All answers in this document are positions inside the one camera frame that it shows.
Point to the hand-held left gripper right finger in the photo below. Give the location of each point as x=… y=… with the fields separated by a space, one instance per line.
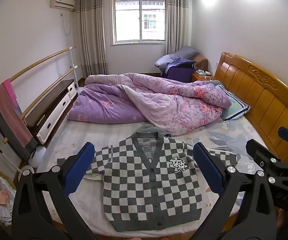
x=209 y=170

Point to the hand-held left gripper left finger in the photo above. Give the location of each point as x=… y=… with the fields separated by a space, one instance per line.
x=80 y=165

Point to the grey white checkered cardigan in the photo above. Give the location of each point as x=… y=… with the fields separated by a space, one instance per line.
x=144 y=187

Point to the pile of pale clothes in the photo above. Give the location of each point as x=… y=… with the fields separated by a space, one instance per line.
x=0 y=200

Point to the white fluffy bed blanket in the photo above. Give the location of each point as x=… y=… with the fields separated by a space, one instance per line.
x=84 y=140

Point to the wooden bed headboard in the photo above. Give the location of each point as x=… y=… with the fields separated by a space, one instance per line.
x=264 y=105

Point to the teal striped pillow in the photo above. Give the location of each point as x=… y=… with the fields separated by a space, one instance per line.
x=235 y=105

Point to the dark top white cabinet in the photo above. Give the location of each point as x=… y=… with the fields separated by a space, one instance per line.
x=54 y=107

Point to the pink grey towel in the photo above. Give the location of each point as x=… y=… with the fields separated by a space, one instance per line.
x=11 y=115

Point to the purple floral quilt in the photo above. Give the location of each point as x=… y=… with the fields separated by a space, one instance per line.
x=159 y=100

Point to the wooden nightstand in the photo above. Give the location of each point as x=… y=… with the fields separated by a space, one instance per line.
x=201 y=77

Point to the purple blanket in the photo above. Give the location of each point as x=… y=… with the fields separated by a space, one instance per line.
x=179 y=71

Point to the brown armchair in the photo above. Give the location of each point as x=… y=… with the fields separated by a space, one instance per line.
x=201 y=61

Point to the grey blue pillow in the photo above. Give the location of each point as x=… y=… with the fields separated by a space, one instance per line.
x=176 y=55

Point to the grey beige striped curtain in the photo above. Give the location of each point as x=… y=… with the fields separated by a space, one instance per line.
x=94 y=35
x=177 y=20

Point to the white framed window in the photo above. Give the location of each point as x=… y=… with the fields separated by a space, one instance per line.
x=139 y=18

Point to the long wooden wall rail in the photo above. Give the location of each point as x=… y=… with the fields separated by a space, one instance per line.
x=56 y=82
x=39 y=61

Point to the white rail post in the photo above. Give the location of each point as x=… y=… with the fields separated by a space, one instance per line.
x=73 y=65

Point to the white wall air conditioner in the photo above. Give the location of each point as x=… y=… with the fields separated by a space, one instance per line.
x=62 y=3

